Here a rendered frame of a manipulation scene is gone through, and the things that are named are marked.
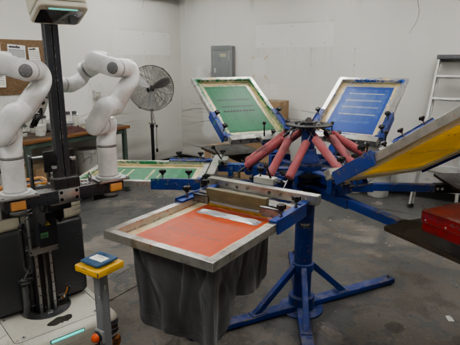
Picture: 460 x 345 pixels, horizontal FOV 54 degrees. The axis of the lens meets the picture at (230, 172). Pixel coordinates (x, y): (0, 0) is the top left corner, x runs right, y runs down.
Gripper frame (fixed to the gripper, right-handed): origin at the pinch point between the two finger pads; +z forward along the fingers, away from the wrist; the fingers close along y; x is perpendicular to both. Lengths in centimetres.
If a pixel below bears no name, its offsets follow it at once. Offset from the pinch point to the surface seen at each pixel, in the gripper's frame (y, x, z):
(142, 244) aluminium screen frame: -96, -18, -1
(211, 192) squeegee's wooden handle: -68, -69, -15
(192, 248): -107, -34, -8
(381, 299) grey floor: -120, -234, 20
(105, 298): -105, -7, 19
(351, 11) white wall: 177, -397, -177
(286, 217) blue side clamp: -110, -76, -31
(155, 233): -85, -33, 2
